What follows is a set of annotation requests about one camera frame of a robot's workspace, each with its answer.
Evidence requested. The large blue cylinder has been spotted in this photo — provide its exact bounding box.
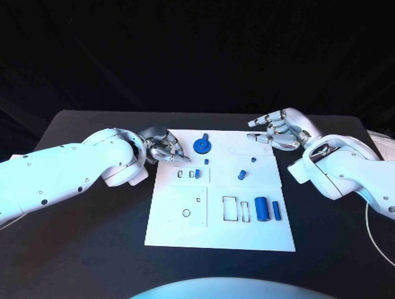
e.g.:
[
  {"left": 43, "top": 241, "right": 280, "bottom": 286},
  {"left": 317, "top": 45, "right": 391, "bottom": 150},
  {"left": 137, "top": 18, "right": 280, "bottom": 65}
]
[{"left": 254, "top": 196, "right": 273, "bottom": 222}]

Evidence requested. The blue gear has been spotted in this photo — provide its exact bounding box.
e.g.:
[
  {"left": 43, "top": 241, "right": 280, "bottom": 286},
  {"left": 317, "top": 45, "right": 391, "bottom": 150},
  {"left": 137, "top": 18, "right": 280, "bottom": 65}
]
[{"left": 192, "top": 133, "right": 213, "bottom": 155}]

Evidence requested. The white task board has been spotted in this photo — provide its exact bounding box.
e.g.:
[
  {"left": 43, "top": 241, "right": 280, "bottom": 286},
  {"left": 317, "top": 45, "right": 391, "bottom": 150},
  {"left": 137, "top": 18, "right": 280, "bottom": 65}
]
[{"left": 144, "top": 129, "right": 297, "bottom": 252}]

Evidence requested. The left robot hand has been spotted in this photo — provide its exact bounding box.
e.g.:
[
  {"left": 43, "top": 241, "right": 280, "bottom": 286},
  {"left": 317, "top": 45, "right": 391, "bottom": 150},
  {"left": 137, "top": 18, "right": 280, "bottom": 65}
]
[{"left": 137, "top": 125, "right": 192, "bottom": 164}]

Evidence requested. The white cable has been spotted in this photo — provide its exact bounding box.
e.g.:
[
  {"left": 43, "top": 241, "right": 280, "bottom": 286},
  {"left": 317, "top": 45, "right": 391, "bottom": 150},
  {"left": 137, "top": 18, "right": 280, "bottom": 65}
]
[
  {"left": 0, "top": 213, "right": 29, "bottom": 239},
  {"left": 365, "top": 202, "right": 395, "bottom": 275}
]

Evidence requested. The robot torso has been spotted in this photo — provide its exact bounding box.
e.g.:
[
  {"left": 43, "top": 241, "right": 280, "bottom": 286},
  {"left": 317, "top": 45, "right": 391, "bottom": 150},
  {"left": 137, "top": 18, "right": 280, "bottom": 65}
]
[{"left": 127, "top": 277, "right": 340, "bottom": 299}]

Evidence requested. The thin long blue cylinder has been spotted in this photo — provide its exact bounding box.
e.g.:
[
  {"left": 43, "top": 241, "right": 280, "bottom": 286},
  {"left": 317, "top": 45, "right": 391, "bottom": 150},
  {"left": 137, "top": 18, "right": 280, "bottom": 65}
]
[{"left": 271, "top": 201, "right": 283, "bottom": 222}]

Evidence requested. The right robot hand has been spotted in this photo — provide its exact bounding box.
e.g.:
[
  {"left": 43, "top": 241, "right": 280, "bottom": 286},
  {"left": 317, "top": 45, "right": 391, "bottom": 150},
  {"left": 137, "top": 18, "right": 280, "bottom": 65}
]
[{"left": 247, "top": 107, "right": 323, "bottom": 151}]

